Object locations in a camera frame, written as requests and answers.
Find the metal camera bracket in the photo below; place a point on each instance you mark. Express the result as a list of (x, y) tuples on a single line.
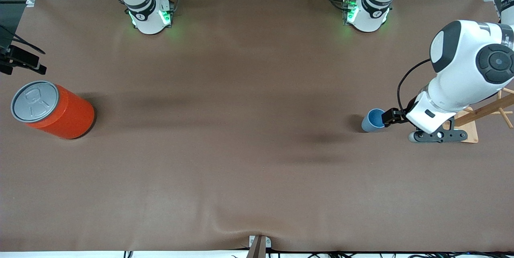
[(259, 248)]

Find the brown table mat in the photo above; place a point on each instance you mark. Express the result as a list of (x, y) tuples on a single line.
[(257, 89)]

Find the light blue plastic cup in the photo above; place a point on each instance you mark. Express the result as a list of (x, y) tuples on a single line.
[(369, 123)]

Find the orange can with grey lid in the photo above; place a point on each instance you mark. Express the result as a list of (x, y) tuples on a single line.
[(68, 113)]

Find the wooden cup rack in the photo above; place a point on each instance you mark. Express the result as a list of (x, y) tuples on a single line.
[(494, 107)]

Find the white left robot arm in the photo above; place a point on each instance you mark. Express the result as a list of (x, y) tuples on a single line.
[(466, 61)]

